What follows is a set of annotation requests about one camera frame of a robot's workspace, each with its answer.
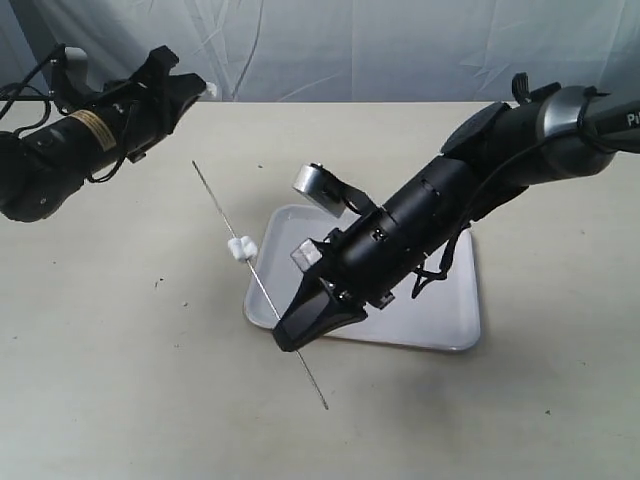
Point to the white foam piece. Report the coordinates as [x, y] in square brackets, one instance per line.
[211, 90]
[306, 255]
[243, 249]

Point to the grey backdrop curtain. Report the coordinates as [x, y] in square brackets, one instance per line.
[339, 51]

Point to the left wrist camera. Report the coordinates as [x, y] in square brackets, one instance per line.
[68, 77]

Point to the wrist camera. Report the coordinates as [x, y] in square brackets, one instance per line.
[68, 77]
[322, 188]

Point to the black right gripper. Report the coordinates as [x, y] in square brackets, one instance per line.
[365, 263]

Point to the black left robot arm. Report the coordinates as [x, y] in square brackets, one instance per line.
[86, 135]

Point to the white rectangular plastic tray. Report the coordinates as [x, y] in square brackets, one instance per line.
[445, 316]

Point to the thin metal skewer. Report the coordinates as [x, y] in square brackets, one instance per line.
[259, 282]

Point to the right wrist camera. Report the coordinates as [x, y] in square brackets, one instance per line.
[322, 188]

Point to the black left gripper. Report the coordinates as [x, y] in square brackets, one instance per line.
[151, 102]

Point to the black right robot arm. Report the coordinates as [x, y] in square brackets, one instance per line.
[550, 134]

